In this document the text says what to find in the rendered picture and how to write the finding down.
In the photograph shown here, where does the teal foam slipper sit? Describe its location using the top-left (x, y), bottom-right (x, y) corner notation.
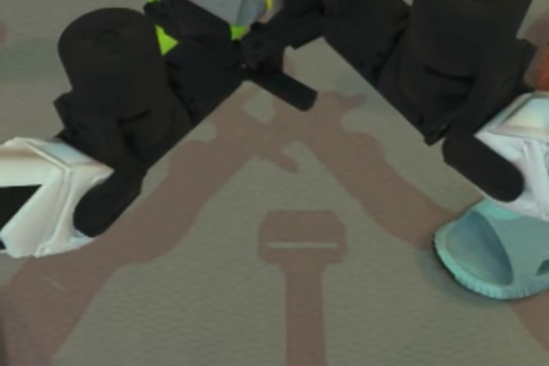
top-left (432, 201), bottom-right (549, 301)

